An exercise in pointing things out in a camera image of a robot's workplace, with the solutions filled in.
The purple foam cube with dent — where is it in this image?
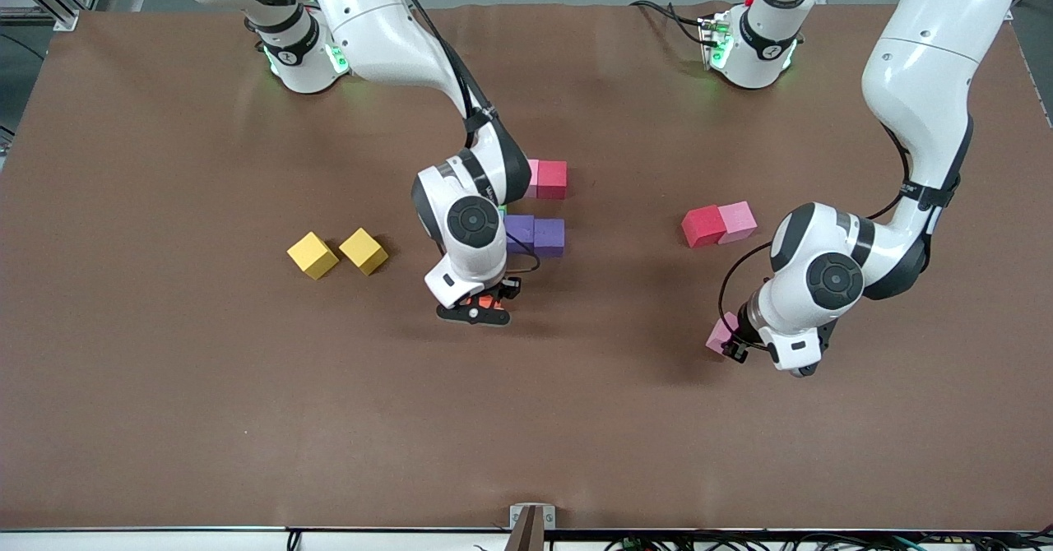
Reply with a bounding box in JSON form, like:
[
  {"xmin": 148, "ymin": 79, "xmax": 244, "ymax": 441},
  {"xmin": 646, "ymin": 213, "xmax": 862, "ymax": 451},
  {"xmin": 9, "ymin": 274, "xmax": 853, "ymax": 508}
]
[{"xmin": 532, "ymin": 217, "xmax": 567, "ymax": 257}]

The red foam cube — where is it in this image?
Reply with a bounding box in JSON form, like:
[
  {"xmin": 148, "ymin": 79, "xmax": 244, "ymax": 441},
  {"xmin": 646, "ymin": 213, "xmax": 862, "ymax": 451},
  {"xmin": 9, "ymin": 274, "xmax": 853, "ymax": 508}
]
[
  {"xmin": 537, "ymin": 160, "xmax": 569, "ymax": 200},
  {"xmin": 680, "ymin": 204, "xmax": 728, "ymax": 249}
]

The brown table mat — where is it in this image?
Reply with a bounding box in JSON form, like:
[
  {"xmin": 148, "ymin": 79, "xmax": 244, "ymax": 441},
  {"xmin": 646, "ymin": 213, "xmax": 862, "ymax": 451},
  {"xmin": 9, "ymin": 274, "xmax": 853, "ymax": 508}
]
[{"xmin": 0, "ymin": 0, "xmax": 1053, "ymax": 533}]

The yellow foam cube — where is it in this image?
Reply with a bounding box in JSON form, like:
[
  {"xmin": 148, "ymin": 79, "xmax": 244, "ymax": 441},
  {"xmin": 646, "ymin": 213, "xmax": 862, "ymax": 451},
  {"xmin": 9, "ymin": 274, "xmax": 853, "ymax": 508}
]
[
  {"xmin": 286, "ymin": 232, "xmax": 340, "ymax": 281},
  {"xmin": 338, "ymin": 227, "xmax": 390, "ymax": 277}
]

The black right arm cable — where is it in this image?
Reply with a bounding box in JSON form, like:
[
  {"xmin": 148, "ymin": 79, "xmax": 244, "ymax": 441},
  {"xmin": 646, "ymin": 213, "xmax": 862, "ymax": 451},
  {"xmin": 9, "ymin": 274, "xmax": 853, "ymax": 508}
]
[{"xmin": 383, "ymin": 0, "xmax": 542, "ymax": 274}]

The metal pole bracket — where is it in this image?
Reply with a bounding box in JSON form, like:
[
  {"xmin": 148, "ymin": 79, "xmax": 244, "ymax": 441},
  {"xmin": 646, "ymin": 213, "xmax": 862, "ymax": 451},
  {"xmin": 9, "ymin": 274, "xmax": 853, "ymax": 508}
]
[{"xmin": 506, "ymin": 503, "xmax": 557, "ymax": 551}]

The black left arm base cable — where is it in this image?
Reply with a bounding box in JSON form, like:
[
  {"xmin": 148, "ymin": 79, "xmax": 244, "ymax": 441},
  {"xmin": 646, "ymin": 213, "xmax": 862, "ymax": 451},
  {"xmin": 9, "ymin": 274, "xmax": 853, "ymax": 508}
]
[{"xmin": 629, "ymin": 0, "xmax": 718, "ymax": 49}]

